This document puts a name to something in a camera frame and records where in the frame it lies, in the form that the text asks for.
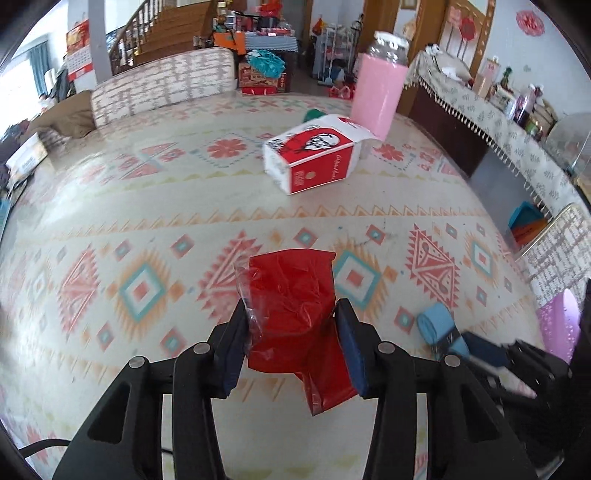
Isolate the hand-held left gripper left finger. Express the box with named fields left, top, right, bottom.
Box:
left=51, top=300, right=253, bottom=480

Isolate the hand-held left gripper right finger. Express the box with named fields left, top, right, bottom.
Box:
left=335, top=298, right=539, bottom=480

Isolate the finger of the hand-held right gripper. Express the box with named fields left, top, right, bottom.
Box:
left=471, top=360, right=539, bottom=401
left=461, top=331, right=509, bottom=368

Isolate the red plastic bag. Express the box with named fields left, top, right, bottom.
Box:
left=234, top=248, right=360, bottom=416

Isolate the patterned armchair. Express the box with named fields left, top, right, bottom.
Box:
left=516, top=202, right=591, bottom=306

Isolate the teal box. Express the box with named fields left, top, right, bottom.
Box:
left=507, top=202, right=549, bottom=246

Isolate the patterned rug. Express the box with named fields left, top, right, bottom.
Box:
left=0, top=91, right=557, bottom=480

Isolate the red white cardboard box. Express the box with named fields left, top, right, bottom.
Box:
left=262, top=114, right=384, bottom=196

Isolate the clear food cover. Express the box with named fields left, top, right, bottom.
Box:
left=546, top=114, right=591, bottom=177

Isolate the dark wooden cabinet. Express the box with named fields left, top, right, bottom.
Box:
left=409, top=87, right=491, bottom=179

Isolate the side table with lace cloth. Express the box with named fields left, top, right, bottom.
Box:
left=405, top=50, right=591, bottom=219

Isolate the dark bottle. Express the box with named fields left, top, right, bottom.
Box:
left=513, top=83, right=539, bottom=127

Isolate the pink tall container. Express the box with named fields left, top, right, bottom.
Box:
left=350, top=31, right=412, bottom=140

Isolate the red gift box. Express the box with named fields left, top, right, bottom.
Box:
left=237, top=62, right=290, bottom=96

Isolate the brown cardboard box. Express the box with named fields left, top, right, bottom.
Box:
left=4, top=132, right=49, bottom=184

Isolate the brown cushion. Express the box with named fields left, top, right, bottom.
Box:
left=29, top=89, right=96, bottom=140

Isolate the teal bag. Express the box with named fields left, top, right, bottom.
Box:
left=246, top=50, right=286, bottom=80

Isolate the wooden staircase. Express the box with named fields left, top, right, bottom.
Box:
left=107, top=0, right=219, bottom=75

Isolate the black cable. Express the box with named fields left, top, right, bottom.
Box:
left=21, top=439, right=177, bottom=459

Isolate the white wire rack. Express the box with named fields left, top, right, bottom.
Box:
left=313, top=25, right=362, bottom=85

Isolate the red wall decoration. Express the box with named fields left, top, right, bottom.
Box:
left=516, top=10, right=546, bottom=38

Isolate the red wall calendar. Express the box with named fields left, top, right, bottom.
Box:
left=65, top=21, right=94, bottom=82

